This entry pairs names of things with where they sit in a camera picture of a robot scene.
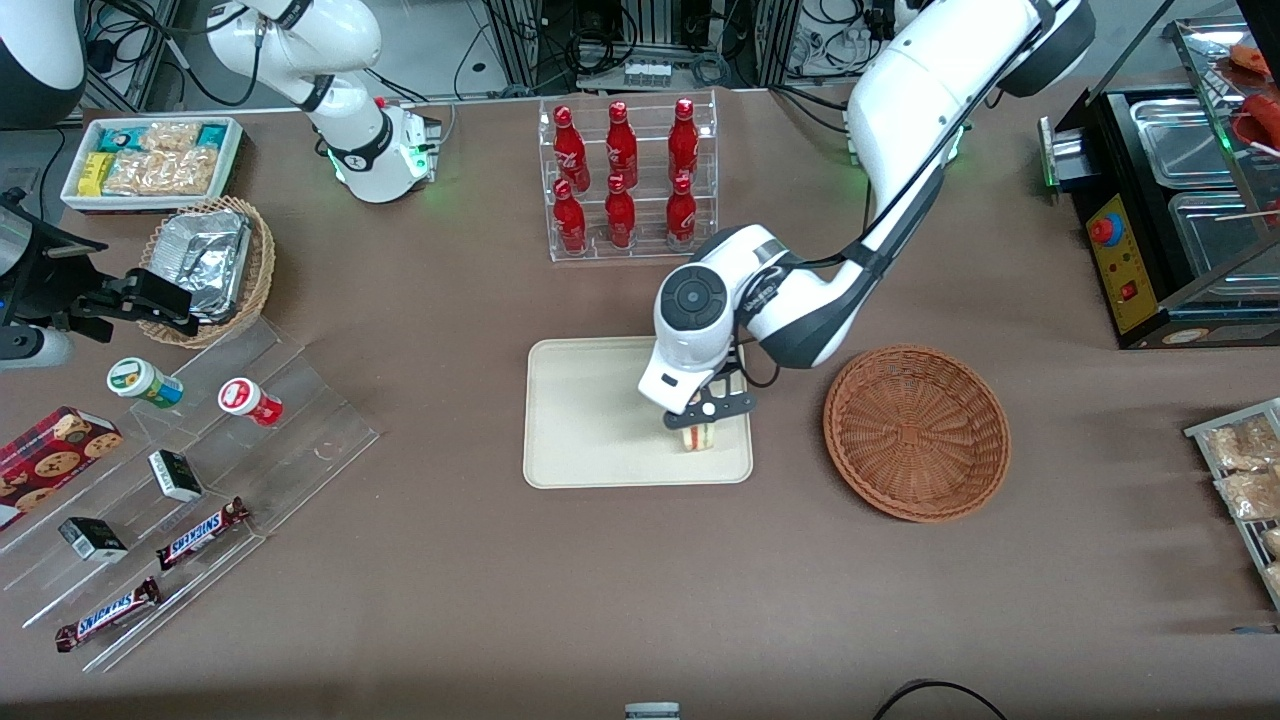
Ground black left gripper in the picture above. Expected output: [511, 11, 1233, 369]
[663, 343, 758, 433]

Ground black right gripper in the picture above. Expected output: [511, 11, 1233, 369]
[0, 195, 198, 342]

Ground cream rectangular tray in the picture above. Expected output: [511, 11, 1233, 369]
[522, 335, 754, 491]

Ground light wicker basket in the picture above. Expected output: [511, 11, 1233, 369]
[138, 195, 277, 350]

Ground brown round wicker basket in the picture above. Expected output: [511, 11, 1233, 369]
[822, 344, 1012, 524]

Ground green lid yogurt cup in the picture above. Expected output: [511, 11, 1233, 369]
[106, 357, 185, 410]

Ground silver foil packets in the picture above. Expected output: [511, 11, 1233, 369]
[148, 207, 253, 323]

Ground yellow snack pack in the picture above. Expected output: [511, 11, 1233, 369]
[77, 151, 117, 198]

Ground large clear cookie bag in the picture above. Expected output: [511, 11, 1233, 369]
[102, 147, 221, 197]

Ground red lid yogurt cup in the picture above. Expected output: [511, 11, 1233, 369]
[217, 377, 284, 428]

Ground small clear cookie bag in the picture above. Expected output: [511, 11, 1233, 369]
[140, 121, 202, 154]

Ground white rectangular snack bin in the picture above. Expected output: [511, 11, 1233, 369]
[60, 115, 247, 216]

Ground red plaid cookie box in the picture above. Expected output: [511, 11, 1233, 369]
[0, 405, 124, 531]

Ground clear acrylic bottle rack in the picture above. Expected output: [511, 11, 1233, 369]
[537, 89, 720, 264]

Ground small black carton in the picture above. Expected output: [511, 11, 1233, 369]
[148, 449, 204, 503]
[58, 516, 129, 563]

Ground clear acrylic stepped display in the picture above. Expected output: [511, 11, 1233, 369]
[0, 315, 383, 674]

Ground red cola bottle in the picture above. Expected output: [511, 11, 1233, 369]
[603, 174, 638, 251]
[605, 100, 640, 191]
[552, 105, 592, 193]
[665, 174, 699, 249]
[667, 97, 701, 185]
[552, 178, 589, 255]

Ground Snickers chocolate bar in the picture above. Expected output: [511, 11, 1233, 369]
[155, 497, 251, 572]
[54, 577, 162, 653]

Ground black hot food display machine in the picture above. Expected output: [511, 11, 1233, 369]
[1038, 14, 1280, 351]

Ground steel food pan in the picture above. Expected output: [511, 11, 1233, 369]
[1128, 96, 1241, 191]
[1167, 190, 1280, 281]

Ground red sausage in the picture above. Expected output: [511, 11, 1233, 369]
[1238, 90, 1280, 153]

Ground black floor cable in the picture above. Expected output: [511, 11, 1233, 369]
[871, 679, 1010, 720]

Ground grey wire tray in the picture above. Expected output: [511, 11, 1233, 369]
[1184, 397, 1280, 613]

